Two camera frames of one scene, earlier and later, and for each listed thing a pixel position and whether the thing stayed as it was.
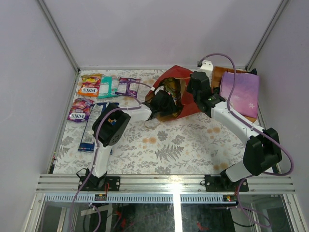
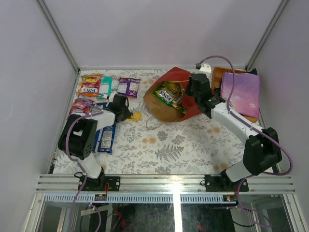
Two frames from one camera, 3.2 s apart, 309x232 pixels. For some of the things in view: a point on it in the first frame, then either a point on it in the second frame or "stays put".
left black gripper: [166, 102] -> [126, 113]
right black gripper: [189, 89] stays put
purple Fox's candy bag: [80, 109] stays put
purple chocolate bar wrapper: [128, 86] stays put
